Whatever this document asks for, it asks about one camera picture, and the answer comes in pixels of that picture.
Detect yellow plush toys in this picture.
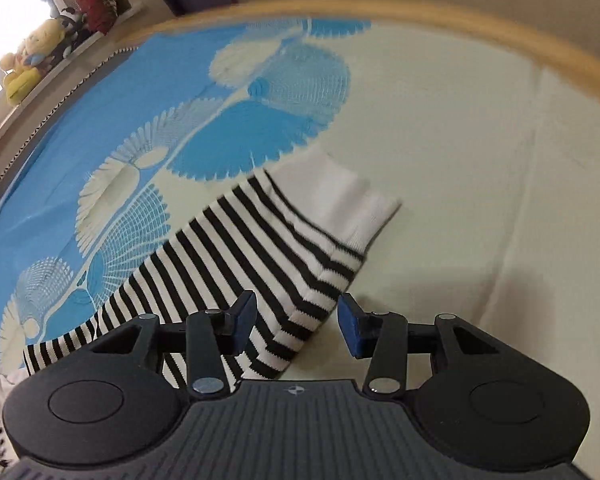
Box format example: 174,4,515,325
0,18,66,106

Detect wooden bed frame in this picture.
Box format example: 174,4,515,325
0,0,600,195

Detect black white striped hooded top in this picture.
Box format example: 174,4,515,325
0,145,400,472

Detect blue white patterned bed sheet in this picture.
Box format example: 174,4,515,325
0,18,600,434

